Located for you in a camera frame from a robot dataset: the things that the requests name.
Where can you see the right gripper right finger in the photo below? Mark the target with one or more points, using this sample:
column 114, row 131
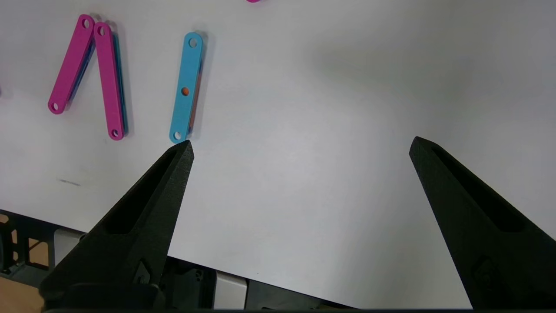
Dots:
column 499, row 252

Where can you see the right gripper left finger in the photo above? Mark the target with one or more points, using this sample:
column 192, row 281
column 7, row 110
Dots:
column 130, row 234

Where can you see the grey robot base chassis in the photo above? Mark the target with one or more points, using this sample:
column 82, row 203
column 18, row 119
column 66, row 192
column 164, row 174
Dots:
column 186, row 282

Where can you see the long blue bar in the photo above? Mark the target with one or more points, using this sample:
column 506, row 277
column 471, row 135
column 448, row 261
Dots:
column 180, row 115

